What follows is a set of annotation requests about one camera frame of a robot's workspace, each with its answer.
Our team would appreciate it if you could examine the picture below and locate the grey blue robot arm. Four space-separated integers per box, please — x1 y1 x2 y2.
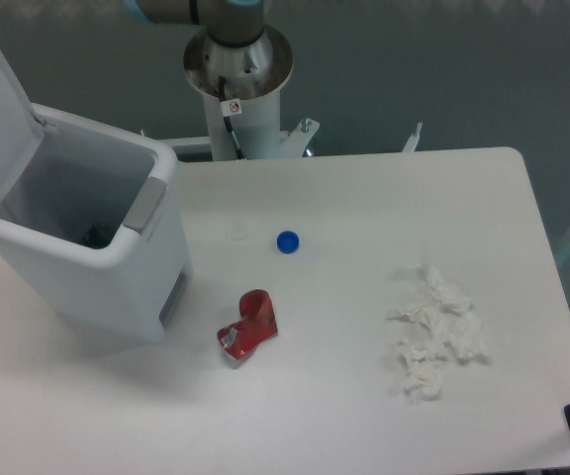
123 0 265 48

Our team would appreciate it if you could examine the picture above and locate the blue bottle cap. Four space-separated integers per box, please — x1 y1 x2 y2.
276 230 300 254

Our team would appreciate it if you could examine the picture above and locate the crushed red can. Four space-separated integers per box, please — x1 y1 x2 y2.
217 289 278 369

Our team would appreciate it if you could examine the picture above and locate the white trash can body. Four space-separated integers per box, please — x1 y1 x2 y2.
0 106 190 342

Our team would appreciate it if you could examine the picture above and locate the crumpled white tissue paper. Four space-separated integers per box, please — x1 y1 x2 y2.
386 262 490 404

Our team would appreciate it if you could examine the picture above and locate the white table bracket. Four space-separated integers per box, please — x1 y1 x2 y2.
279 118 321 158
402 122 423 153

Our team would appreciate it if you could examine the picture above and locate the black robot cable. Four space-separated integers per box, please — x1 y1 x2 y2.
218 74 246 160

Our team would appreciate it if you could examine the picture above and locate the white table bracket right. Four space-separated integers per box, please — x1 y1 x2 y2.
402 122 423 153

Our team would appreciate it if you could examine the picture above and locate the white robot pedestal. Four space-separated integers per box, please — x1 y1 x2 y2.
183 26 294 161

